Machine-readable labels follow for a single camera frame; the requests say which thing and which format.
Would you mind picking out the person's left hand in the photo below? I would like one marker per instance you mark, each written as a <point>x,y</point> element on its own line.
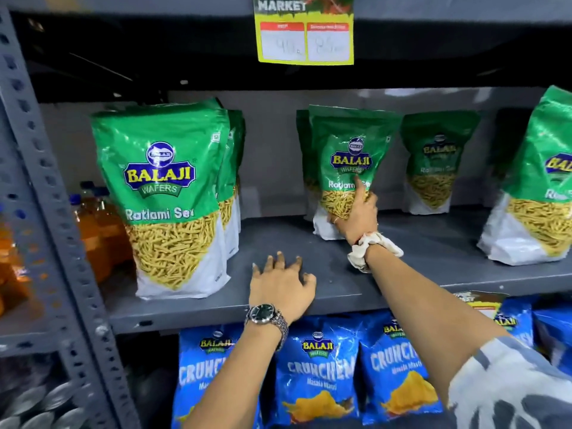
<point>279,290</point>

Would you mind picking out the person's right hand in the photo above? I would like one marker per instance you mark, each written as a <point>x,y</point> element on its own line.
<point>357,218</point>

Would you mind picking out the person's left middle finger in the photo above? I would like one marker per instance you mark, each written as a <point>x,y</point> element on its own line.
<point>280,259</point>

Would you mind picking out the person's left thumb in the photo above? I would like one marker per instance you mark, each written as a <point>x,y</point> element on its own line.
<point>310,285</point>

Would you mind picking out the person's left little finger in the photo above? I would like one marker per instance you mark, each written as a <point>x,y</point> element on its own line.
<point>255,269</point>

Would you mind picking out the person's right thumb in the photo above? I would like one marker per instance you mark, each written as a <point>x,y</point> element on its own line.
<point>335,218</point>

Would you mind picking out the green snack packet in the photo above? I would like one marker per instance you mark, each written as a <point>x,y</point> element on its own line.
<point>353,138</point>

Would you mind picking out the person's right forearm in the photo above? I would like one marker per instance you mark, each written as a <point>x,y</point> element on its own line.
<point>424,317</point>

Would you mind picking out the person's left forearm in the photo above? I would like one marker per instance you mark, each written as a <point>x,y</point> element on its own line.
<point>237,379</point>

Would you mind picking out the grey metal shelf rack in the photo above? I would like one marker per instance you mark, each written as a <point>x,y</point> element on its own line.
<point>290,245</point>

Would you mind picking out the silver metal wristwatch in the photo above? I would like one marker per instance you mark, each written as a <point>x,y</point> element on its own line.
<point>267,314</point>

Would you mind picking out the white fabric scrunchie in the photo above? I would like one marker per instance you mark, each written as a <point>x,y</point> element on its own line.
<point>380,245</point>

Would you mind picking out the blue snack packet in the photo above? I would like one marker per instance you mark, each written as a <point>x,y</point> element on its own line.
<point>514,321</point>
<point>317,375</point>
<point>393,366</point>
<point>554,330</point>
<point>201,375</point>

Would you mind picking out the orange drink bottle blue cap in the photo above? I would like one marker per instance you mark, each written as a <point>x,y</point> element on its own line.
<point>91,239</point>
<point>114,227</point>

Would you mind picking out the row of green packets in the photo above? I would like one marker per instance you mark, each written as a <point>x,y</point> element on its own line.
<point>165,151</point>

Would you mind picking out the yellow price sign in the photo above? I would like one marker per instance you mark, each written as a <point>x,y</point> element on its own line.
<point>304,40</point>

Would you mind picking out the grey slotted rack upright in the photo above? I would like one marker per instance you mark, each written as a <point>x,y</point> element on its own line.
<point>53,218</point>

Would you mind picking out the pile of silver tins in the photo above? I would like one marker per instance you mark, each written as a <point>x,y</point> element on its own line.
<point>40,406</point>

